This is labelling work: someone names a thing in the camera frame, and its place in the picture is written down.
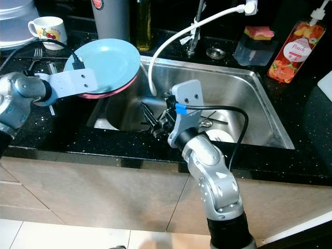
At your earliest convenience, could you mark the pink and yellow sponge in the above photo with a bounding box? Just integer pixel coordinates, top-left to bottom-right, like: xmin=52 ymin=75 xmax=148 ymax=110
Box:
xmin=244 ymin=26 xmax=275 ymax=40

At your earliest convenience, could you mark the white flexible hose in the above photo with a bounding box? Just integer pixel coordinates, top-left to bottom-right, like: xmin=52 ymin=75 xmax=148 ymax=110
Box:
xmin=148 ymin=5 xmax=247 ymax=96

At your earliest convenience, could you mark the grey cylindrical canister red badge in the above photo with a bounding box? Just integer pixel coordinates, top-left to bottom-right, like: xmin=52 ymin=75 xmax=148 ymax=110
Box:
xmin=91 ymin=0 xmax=130 ymax=41

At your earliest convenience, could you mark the black chopstick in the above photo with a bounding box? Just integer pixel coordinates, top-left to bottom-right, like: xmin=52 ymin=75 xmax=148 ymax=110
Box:
xmin=201 ymin=110 xmax=230 ymax=124

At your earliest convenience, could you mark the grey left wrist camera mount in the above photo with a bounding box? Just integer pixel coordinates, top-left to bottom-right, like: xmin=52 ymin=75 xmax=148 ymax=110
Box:
xmin=37 ymin=67 xmax=99 ymax=107

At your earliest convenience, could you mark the white cartoon print mug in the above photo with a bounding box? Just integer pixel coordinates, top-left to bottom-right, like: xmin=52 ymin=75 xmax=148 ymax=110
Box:
xmin=29 ymin=17 xmax=68 ymax=51

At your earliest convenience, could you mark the peach hand soap bottle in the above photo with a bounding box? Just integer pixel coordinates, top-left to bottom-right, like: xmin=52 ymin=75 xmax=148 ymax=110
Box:
xmin=267 ymin=3 xmax=326 ymax=84

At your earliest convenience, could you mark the round metal sink hole cap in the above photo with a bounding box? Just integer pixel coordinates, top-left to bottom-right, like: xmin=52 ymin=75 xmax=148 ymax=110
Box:
xmin=205 ymin=47 xmax=226 ymax=59

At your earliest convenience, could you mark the translucent white plastic food cover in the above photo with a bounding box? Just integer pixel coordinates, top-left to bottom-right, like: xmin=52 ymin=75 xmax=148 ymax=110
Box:
xmin=0 ymin=0 xmax=38 ymax=51

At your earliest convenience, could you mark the stainless steel kitchen sink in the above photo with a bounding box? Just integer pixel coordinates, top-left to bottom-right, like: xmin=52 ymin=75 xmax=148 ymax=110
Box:
xmin=87 ymin=56 xmax=295 ymax=150

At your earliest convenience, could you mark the chrome kitchen faucet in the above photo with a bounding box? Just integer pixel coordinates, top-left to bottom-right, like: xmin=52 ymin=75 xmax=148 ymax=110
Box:
xmin=184 ymin=0 xmax=205 ymax=57

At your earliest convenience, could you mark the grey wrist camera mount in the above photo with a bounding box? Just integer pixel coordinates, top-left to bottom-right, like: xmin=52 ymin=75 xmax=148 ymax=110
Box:
xmin=37 ymin=67 xmax=99 ymax=107
xmin=168 ymin=79 xmax=205 ymax=146

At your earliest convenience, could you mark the olive oil glass bottle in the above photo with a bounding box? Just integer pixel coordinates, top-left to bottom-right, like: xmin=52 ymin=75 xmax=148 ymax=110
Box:
xmin=135 ymin=0 xmax=154 ymax=51

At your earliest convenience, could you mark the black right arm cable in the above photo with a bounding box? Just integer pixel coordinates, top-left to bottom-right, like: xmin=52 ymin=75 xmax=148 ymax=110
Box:
xmin=179 ymin=104 xmax=248 ymax=172

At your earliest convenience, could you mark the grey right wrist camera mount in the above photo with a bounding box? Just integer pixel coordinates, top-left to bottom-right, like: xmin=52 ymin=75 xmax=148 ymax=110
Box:
xmin=168 ymin=79 xmax=205 ymax=146

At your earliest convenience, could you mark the white tie strip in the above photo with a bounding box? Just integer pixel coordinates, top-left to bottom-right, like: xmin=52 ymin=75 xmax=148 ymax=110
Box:
xmin=179 ymin=23 xmax=200 ymax=45

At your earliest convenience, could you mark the light blue plate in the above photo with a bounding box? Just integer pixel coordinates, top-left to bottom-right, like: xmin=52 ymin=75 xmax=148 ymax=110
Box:
xmin=65 ymin=39 xmax=142 ymax=99

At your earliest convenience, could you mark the white bowl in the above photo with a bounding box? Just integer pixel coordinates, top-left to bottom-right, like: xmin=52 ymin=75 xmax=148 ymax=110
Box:
xmin=205 ymin=129 xmax=235 ymax=144

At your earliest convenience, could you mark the clear plastic sponge holder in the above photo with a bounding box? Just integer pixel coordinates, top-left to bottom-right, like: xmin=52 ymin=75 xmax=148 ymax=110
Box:
xmin=233 ymin=34 xmax=275 ymax=66

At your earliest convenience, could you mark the white faucet hose adapter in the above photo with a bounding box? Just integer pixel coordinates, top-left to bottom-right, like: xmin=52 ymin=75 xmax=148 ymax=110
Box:
xmin=241 ymin=0 xmax=259 ymax=15

